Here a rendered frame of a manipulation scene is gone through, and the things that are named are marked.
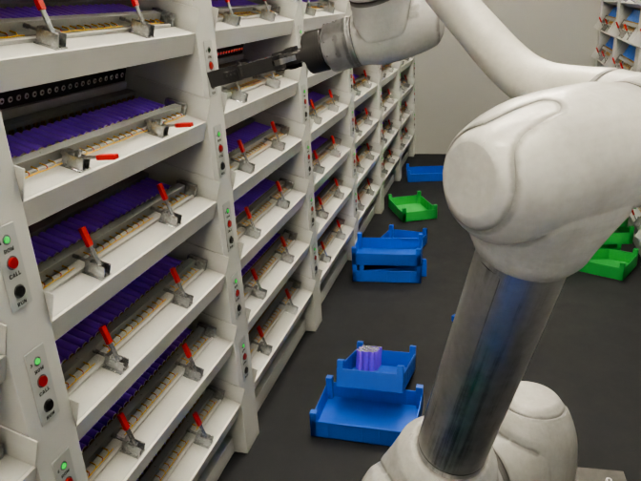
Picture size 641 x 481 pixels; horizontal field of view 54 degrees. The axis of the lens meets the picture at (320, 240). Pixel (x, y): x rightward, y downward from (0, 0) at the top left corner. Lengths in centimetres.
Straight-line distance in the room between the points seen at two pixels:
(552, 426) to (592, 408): 100
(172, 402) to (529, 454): 77
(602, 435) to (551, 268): 136
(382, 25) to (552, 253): 60
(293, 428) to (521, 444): 98
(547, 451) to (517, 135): 63
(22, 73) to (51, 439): 55
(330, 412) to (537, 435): 100
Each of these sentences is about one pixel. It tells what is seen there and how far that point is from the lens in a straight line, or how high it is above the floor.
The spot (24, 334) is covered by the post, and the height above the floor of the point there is 75.
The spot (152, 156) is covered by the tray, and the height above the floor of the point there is 91.
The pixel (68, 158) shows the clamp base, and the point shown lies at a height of 96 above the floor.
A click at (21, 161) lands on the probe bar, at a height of 97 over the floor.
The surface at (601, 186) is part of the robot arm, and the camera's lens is 60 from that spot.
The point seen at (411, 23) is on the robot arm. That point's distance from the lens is 111.
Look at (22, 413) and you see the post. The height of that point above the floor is 64.
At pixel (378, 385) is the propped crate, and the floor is 11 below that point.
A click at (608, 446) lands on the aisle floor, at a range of 195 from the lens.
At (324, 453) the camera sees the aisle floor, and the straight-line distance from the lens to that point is 183.
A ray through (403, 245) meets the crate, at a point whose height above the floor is 10.
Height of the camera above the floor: 117
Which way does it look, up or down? 21 degrees down
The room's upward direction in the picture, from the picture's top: 3 degrees counter-clockwise
